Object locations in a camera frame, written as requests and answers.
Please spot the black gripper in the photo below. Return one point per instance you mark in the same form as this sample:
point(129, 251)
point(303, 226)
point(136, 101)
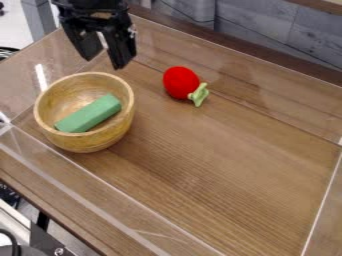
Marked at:
point(83, 17)

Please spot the green rectangular block stick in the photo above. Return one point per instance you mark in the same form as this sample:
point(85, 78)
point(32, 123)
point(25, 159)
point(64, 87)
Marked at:
point(89, 115)

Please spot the brown wooden bowl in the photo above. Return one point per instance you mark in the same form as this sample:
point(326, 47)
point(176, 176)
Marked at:
point(69, 94)

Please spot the red plush strawberry toy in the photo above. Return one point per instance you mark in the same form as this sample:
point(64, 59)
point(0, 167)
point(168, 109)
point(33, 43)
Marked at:
point(183, 86)

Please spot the black equipment bottom left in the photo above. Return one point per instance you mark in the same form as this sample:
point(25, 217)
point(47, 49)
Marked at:
point(31, 242)

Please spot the clear acrylic front wall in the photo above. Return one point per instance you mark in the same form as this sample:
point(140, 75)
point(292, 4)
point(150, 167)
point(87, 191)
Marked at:
point(104, 217)

